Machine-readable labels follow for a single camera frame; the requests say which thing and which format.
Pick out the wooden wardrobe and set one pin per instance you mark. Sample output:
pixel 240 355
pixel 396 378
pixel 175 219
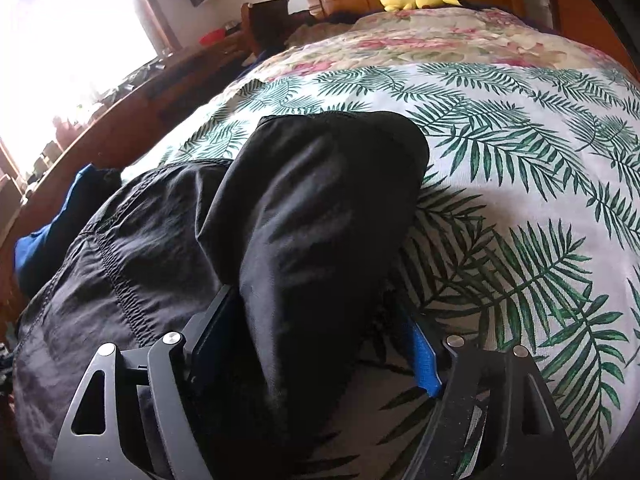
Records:
pixel 580 5

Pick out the wooden desk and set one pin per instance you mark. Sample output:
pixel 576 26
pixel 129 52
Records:
pixel 150 105

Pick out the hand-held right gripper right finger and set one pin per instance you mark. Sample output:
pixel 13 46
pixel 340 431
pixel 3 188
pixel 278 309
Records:
pixel 425 360

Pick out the red bowl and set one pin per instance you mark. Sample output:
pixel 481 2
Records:
pixel 212 37

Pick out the blue garment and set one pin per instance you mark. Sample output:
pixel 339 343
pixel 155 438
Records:
pixel 45 250

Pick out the floral and leaf print bedspread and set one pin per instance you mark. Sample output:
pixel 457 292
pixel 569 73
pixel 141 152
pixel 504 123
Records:
pixel 525 185

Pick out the clutter on desk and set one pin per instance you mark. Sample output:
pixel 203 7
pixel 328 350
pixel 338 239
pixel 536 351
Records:
pixel 90 115

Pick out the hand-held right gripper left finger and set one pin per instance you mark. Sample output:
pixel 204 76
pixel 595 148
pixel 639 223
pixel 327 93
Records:
pixel 215 332

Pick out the wooden chair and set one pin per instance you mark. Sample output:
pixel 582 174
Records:
pixel 262 22

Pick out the black jacket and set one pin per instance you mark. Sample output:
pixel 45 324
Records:
pixel 300 220

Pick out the window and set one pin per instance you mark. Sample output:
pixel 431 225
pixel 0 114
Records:
pixel 75 50

